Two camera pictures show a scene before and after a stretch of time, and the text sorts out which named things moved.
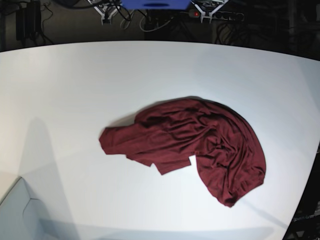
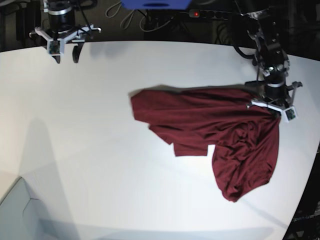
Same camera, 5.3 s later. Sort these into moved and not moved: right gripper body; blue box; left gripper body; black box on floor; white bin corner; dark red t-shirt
Moved: right gripper body; left gripper body; dark red t-shirt
Not moved: blue box; white bin corner; black box on floor
